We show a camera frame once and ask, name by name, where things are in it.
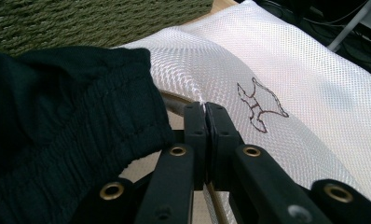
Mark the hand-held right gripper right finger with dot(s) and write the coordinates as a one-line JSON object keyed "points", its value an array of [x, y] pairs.
{"points": [[222, 130]]}

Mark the white mesh laundry bag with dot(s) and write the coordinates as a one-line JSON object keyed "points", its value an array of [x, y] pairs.
{"points": [[298, 77]]}

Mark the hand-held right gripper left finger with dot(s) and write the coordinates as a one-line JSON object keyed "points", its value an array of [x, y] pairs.
{"points": [[196, 130]]}

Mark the black cloth garment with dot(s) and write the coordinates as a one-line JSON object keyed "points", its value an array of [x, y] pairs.
{"points": [[65, 124]]}

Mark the white metal desk frame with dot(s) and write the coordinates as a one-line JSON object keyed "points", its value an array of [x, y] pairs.
{"points": [[351, 25]]}

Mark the green woven basket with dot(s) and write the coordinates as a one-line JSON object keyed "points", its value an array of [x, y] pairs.
{"points": [[81, 21]]}

